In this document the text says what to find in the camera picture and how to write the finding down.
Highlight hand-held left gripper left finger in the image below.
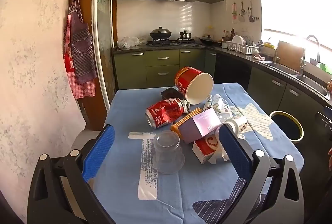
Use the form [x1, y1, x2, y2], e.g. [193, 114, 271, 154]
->
[27, 124, 116, 224]

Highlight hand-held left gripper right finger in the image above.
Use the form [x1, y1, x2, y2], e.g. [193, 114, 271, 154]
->
[218, 124, 305, 224]

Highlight red and white carton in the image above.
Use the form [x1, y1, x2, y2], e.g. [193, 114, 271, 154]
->
[192, 134, 230, 165]

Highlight small white bottle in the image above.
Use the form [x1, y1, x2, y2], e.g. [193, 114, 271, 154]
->
[223, 116, 248, 136]

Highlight purple cardboard box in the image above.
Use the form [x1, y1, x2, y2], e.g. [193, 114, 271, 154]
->
[178, 107, 222, 144]

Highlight clear plastic bottle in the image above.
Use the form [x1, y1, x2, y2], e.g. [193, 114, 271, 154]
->
[210, 94, 232, 123]

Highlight yellow-rimmed trash bin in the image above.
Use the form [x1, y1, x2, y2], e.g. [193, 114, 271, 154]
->
[269, 111, 304, 142]

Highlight orange waffle-pattern packet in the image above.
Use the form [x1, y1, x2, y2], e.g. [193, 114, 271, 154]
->
[171, 107, 202, 134]

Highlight clear plastic cup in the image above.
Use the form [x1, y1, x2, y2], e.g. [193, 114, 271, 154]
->
[152, 130, 185, 175]

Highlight red soda can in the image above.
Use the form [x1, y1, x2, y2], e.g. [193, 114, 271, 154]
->
[145, 98, 185, 129]

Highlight red paper bucket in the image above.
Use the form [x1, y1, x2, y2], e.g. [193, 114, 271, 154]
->
[174, 66, 214, 106]

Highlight black plastic tray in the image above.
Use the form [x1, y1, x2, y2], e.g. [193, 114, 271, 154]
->
[160, 89, 182, 101]

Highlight blue printed tablecloth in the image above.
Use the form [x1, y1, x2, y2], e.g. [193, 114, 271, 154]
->
[85, 82, 304, 224]

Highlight green base cabinets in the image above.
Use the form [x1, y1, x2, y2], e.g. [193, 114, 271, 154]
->
[114, 48, 332, 136]

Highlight purple checked apron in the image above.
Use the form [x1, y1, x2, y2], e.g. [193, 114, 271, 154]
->
[69, 0, 98, 84]

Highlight black countertop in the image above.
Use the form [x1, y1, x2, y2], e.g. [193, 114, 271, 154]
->
[112, 43, 332, 108]

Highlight steel sink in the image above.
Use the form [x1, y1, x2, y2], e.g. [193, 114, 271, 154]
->
[262, 61, 331, 97]

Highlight white dish rack with plates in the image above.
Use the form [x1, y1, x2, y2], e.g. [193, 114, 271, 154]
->
[224, 35, 256, 55]

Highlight wooden cutting board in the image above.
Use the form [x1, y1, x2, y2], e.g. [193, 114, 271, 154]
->
[273, 41, 304, 72]

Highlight clear plastic bag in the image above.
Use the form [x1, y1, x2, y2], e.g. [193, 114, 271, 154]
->
[117, 36, 148, 49]

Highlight black pan with lid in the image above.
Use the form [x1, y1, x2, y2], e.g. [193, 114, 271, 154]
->
[199, 35, 216, 45]

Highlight seasoning bottles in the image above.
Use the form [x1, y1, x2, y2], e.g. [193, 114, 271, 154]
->
[222, 28, 235, 41]

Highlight tall steel faucet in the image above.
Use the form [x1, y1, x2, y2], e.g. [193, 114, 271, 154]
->
[298, 35, 321, 75]

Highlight black wok with lid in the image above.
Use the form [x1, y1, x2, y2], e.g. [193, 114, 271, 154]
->
[150, 26, 172, 40]

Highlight hanging kitchen utensils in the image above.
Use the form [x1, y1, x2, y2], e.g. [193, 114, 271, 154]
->
[232, 1, 260, 23]

